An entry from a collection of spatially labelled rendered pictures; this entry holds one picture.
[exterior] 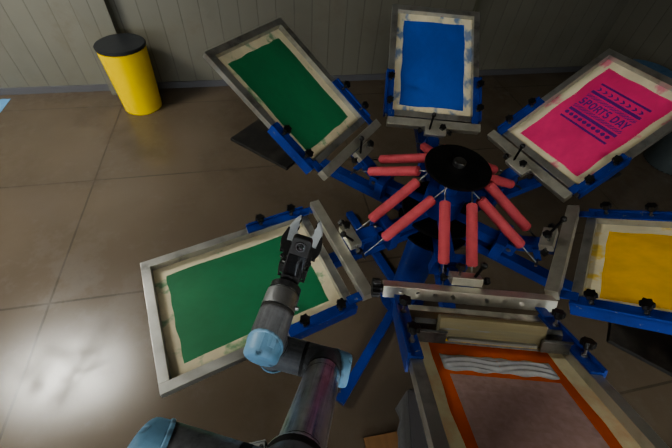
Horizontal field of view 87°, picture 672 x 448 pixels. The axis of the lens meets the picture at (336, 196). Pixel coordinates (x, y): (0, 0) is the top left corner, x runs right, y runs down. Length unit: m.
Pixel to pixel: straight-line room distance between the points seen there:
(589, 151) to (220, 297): 2.04
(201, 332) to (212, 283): 0.22
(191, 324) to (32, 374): 1.52
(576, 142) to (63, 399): 3.28
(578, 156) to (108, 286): 3.14
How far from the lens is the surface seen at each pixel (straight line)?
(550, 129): 2.46
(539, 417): 1.24
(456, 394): 1.19
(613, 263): 1.94
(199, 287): 1.71
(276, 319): 0.78
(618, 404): 1.36
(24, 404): 2.94
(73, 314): 3.07
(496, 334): 1.37
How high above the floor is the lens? 2.40
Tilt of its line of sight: 47 degrees down
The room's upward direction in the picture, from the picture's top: 5 degrees clockwise
